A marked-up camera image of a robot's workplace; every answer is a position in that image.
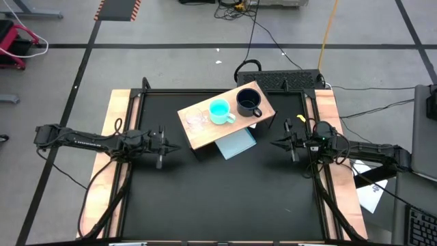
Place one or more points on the black perforated computer case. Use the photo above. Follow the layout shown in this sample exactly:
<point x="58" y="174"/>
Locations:
<point x="280" y="80"/>

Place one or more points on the white paper sheet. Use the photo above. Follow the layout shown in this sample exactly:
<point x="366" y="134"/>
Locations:
<point x="370" y="194"/>

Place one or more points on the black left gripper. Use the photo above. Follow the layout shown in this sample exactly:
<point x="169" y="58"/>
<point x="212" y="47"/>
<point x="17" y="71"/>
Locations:
<point x="157" y="143"/>

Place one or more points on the grey laptop with keyboard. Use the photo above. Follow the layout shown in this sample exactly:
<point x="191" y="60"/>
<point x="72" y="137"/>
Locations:
<point x="416" y="218"/>

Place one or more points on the black frame post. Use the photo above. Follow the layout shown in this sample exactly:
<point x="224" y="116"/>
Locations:
<point x="146" y="83"/>

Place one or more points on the black frame brace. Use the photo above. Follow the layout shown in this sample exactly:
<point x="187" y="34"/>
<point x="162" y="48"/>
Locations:
<point x="109" y="208"/>
<point x="336" y="212"/>

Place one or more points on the dark blue enamel mug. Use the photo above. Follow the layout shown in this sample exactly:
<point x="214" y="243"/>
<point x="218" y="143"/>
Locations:
<point x="248" y="106"/>

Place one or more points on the red and black cart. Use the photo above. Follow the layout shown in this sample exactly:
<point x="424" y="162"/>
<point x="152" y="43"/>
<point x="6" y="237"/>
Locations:
<point x="13" y="44"/>

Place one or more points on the black beam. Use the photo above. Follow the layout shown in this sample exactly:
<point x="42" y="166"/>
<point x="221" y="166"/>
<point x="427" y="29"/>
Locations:
<point x="375" y="176"/>

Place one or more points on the grey laptop lid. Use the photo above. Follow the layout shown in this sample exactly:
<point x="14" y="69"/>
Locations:
<point x="423" y="143"/>

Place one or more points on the teal plastic mug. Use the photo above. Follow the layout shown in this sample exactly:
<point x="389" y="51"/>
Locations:
<point x="220" y="112"/>

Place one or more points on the clear glass mug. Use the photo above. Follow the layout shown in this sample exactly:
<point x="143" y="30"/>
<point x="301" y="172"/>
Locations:
<point x="195" y="118"/>

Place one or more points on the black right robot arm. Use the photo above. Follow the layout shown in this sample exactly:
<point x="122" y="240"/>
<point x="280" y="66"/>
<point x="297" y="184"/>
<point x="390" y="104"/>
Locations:
<point x="368" y="150"/>

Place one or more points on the small yellow tag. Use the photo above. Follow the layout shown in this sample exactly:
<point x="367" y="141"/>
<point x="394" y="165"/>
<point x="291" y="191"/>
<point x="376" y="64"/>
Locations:
<point x="301" y="118"/>

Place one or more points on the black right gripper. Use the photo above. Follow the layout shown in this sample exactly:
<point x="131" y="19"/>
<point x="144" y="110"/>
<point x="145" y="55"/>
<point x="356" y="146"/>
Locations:
<point x="298" y="141"/>

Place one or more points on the grey metal stand foot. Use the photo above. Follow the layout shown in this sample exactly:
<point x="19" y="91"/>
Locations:
<point x="8" y="98"/>
<point x="34" y="13"/>

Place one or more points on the black mat with orange stripes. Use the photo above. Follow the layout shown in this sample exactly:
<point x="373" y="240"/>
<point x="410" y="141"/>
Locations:
<point x="117" y="9"/>

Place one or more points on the light blue box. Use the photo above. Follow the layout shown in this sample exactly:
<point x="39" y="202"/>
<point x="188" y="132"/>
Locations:
<point x="235" y="145"/>

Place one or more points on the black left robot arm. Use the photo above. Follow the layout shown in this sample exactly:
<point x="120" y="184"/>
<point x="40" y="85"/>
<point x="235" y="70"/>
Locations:
<point x="85" y="141"/>

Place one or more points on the grey box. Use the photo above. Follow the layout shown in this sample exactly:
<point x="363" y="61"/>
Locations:
<point x="276" y="2"/>

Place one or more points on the black device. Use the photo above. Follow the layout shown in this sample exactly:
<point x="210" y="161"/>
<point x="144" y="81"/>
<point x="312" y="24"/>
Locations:
<point x="432" y="104"/>

